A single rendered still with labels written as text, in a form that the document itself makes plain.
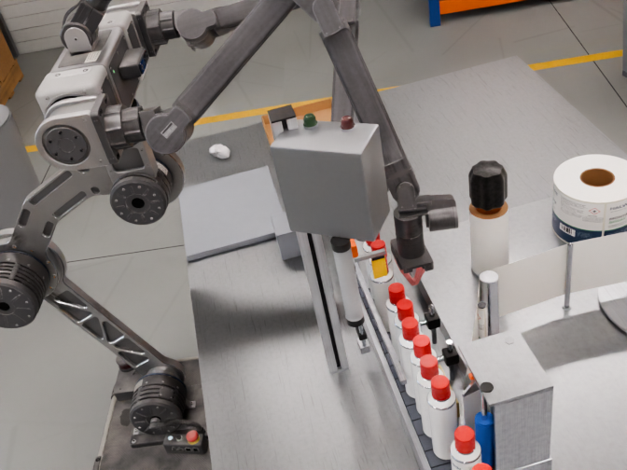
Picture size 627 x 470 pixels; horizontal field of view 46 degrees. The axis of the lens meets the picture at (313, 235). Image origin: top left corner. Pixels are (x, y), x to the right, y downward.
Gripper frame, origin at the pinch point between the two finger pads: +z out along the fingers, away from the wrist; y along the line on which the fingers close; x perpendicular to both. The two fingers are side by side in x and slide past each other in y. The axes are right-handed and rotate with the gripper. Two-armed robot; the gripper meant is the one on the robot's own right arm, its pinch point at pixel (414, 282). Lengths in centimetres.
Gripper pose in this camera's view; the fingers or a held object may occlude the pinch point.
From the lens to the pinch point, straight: 162.3
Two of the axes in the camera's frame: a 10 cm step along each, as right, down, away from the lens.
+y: -2.0, -5.9, 7.8
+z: 1.6, 7.6, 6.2
